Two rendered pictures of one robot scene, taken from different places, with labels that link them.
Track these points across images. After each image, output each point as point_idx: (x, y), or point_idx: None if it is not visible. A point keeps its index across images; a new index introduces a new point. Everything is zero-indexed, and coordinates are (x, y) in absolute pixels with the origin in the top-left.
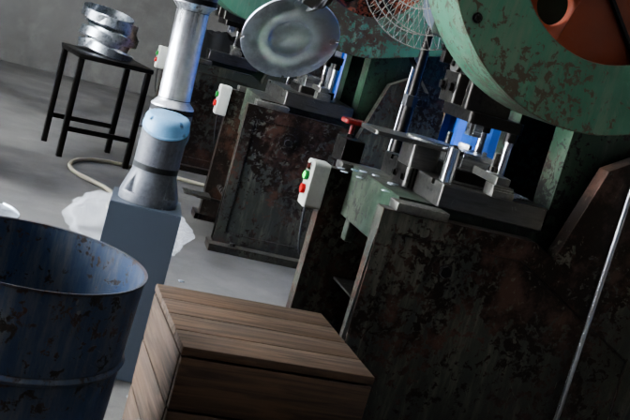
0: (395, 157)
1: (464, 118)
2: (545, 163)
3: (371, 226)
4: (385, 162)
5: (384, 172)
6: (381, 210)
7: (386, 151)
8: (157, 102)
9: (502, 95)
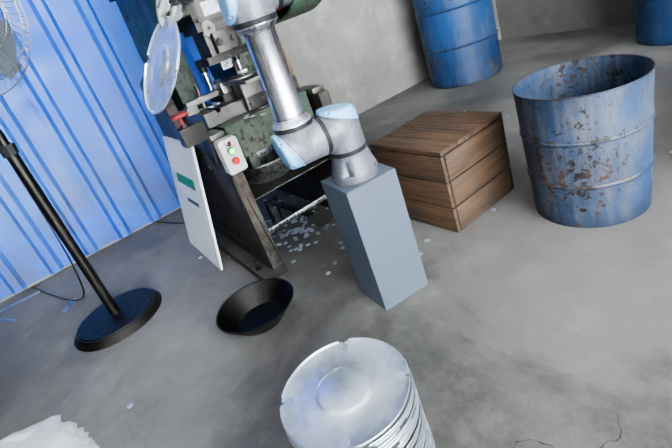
0: (223, 108)
1: (243, 51)
2: (234, 65)
3: (323, 106)
4: (212, 120)
5: (218, 124)
6: (325, 92)
7: (205, 114)
8: (308, 117)
9: (314, 1)
